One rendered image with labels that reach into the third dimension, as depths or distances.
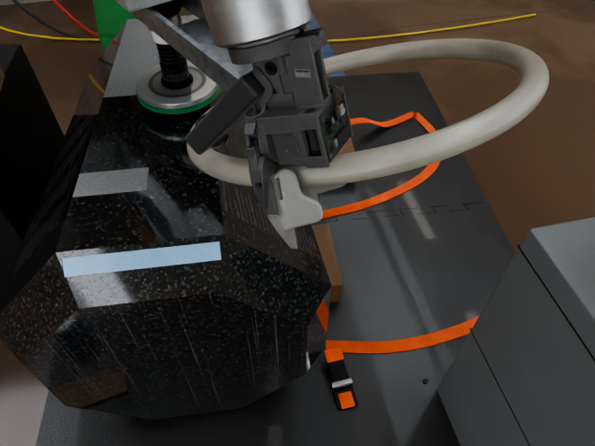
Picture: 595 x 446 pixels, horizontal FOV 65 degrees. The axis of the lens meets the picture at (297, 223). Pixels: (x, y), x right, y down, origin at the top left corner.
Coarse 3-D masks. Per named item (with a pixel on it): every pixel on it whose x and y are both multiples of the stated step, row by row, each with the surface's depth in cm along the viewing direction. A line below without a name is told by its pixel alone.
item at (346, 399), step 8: (328, 352) 160; (336, 352) 160; (328, 360) 159; (336, 360) 159; (336, 368) 158; (344, 368) 158; (328, 376) 160; (336, 376) 157; (344, 376) 157; (336, 384) 156; (344, 384) 156; (336, 392) 156; (344, 392) 156; (352, 392) 156; (336, 400) 154; (344, 400) 154; (352, 400) 154; (344, 408) 152
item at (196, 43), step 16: (192, 0) 105; (144, 16) 103; (160, 16) 97; (160, 32) 100; (176, 32) 92; (192, 32) 101; (208, 32) 101; (176, 48) 96; (192, 48) 90; (208, 48) 96; (224, 48) 96; (208, 64) 87; (224, 64) 84; (224, 80) 85
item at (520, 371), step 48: (528, 240) 96; (576, 240) 93; (528, 288) 98; (576, 288) 85; (480, 336) 122; (528, 336) 101; (576, 336) 86; (480, 384) 126; (528, 384) 104; (576, 384) 88; (480, 432) 131; (528, 432) 107; (576, 432) 91
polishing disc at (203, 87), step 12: (144, 72) 127; (156, 72) 127; (192, 72) 127; (144, 84) 123; (156, 84) 123; (192, 84) 123; (204, 84) 123; (216, 84) 123; (144, 96) 119; (156, 96) 119; (168, 96) 119; (180, 96) 119; (192, 96) 119; (204, 96) 119; (168, 108) 118
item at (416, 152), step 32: (352, 64) 85; (512, 64) 63; (544, 64) 57; (512, 96) 49; (192, 128) 68; (448, 128) 46; (480, 128) 46; (192, 160) 60; (224, 160) 54; (352, 160) 46; (384, 160) 45; (416, 160) 45
